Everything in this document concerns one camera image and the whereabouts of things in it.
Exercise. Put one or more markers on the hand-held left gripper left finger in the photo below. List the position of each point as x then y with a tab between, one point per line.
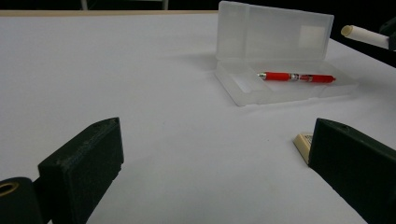
84	161

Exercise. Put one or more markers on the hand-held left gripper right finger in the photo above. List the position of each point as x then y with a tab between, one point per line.
355	168

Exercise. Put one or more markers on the white pen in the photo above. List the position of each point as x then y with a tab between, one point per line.
364	35

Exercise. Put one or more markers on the cream eraser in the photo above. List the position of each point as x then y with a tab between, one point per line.
303	144

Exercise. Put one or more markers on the red pen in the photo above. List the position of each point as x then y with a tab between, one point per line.
277	76

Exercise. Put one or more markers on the clear plastic pencil case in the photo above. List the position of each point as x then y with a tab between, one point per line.
267	34

